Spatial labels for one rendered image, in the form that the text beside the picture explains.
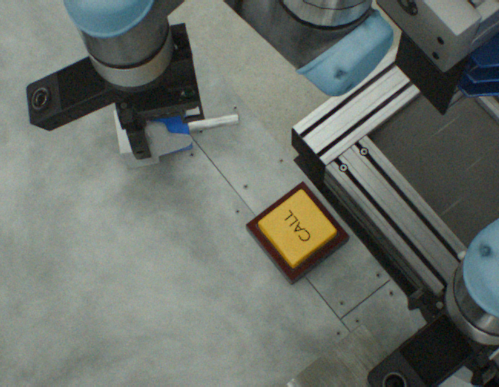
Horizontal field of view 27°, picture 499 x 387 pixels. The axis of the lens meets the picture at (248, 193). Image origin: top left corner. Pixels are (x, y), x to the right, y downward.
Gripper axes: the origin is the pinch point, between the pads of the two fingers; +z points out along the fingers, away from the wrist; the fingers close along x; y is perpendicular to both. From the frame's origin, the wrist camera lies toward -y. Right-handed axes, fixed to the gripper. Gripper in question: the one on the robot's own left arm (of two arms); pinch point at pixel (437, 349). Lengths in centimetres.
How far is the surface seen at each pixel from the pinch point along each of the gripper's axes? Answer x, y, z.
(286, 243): 18.1, -4.8, 1.0
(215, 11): 80, 26, 85
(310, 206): 19.7, -0.4, 0.9
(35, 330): 27.9, -31.1, 4.7
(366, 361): 3.2, -6.9, -4.4
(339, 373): 3.9, -9.7, -4.4
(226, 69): 69, 20, 85
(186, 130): 34.5, -5.6, 0.5
